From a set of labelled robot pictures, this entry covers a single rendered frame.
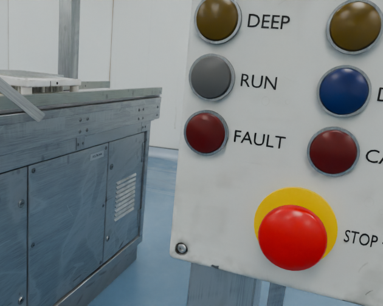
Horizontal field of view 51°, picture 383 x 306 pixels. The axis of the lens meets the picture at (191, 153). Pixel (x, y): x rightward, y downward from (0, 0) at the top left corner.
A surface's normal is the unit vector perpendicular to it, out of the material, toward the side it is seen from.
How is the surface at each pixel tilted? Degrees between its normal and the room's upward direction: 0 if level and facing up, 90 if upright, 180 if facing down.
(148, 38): 90
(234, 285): 90
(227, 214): 90
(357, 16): 87
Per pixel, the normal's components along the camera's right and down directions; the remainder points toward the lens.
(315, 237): 0.09, 0.04
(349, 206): -0.33, 0.18
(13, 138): 0.94, 0.15
